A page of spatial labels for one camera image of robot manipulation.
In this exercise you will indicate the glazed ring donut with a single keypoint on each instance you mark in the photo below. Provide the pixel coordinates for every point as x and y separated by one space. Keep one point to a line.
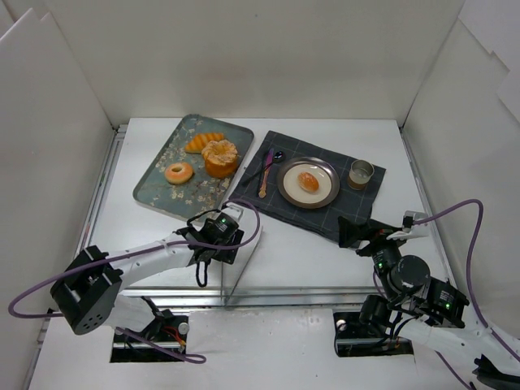
178 173

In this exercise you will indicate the aluminium frame rail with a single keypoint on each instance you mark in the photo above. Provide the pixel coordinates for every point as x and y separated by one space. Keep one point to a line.
290 266

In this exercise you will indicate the floral blue serving tray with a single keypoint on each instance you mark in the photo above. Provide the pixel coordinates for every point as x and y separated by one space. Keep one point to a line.
201 192

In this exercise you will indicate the stainless steel tongs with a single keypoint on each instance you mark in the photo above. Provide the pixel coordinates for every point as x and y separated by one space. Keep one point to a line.
232 273

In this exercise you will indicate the cream plate dark rim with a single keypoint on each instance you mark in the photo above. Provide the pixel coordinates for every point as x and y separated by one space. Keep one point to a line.
329 182

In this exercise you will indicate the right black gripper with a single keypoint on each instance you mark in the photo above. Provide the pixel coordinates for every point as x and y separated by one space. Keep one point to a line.
369 239

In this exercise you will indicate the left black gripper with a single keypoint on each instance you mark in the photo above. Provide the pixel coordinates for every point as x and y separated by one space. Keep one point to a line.
229 252

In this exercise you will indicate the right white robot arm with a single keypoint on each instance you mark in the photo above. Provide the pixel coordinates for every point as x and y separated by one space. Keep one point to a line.
423 309

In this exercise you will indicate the tall sesame bundt bread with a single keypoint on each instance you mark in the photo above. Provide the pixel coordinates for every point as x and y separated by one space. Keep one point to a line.
220 158

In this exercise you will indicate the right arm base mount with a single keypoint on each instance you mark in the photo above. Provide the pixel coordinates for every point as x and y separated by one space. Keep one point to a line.
356 340

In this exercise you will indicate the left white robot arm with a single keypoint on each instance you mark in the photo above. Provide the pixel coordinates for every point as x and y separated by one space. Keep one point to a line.
93 297

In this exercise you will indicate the ridged orange croissant bread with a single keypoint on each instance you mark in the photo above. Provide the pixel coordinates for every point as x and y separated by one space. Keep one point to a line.
200 141

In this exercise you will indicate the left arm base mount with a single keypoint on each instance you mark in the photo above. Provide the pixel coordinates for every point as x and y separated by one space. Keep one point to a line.
163 331

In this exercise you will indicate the small round orange bun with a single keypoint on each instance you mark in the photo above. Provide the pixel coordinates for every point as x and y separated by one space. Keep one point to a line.
308 182

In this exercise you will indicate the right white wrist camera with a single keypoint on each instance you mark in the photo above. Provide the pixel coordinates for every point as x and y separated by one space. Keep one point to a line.
410 228

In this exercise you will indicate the glass cup with drink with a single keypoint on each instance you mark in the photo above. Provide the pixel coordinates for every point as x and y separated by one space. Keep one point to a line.
360 174

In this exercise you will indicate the dark checked cloth mat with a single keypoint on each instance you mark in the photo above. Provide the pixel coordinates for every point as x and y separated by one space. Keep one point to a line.
354 205

